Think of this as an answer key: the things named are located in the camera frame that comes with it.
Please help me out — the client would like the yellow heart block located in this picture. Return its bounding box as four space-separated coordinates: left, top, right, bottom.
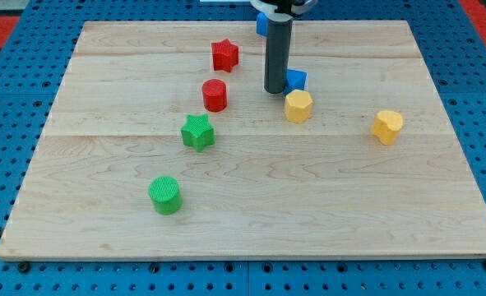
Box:
370 110 404 146

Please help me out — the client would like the green star block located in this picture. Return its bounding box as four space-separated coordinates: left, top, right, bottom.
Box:
181 114 215 152

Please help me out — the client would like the red cylinder block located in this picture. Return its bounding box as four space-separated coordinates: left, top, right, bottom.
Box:
201 79 228 112

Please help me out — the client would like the yellow hexagon block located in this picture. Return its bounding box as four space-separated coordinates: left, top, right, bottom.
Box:
285 90 313 123

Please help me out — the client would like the wooden board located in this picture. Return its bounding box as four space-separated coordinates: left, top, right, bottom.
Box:
0 21 486 261

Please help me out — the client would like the blue cube block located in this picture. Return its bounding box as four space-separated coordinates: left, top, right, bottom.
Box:
284 69 308 95

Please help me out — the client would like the green cylinder block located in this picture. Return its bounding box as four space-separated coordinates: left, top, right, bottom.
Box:
148 176 183 215

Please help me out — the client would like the red star block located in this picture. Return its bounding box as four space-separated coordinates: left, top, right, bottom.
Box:
211 39 239 72

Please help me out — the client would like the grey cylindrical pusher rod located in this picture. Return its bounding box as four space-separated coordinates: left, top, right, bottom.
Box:
264 19 293 94

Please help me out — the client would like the blue block behind rod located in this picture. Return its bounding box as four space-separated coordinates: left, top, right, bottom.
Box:
256 12 268 37

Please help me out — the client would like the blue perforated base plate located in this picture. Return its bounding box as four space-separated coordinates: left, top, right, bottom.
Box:
0 1 486 295

